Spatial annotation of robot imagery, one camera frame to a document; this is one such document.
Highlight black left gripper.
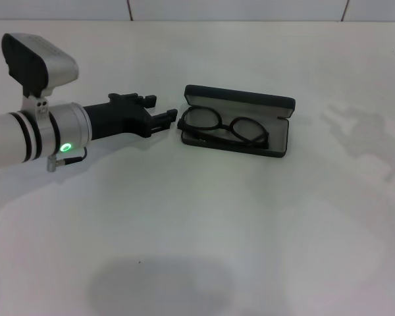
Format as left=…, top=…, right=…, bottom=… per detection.
left=82, top=93, right=179, bottom=140

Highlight black thin-framed glasses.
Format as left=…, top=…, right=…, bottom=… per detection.
left=177, top=105, right=271, bottom=149

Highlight black glasses case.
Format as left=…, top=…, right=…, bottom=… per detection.
left=177, top=84, right=297, bottom=159

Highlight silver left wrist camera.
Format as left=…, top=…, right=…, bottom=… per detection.
left=1, top=32, right=80, bottom=100

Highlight left arm black plug cable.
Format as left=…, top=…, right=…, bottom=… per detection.
left=45, top=147, right=88, bottom=173

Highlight silver camera mount bracket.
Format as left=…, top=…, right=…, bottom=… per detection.
left=20, top=87, right=53, bottom=122

